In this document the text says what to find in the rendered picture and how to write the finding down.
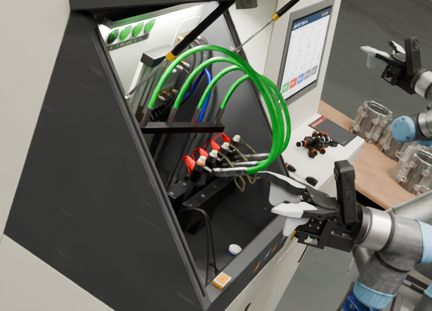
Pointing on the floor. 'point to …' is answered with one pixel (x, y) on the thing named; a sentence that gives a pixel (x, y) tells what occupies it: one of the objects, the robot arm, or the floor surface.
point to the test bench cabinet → (42, 284)
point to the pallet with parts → (384, 157)
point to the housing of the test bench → (26, 72)
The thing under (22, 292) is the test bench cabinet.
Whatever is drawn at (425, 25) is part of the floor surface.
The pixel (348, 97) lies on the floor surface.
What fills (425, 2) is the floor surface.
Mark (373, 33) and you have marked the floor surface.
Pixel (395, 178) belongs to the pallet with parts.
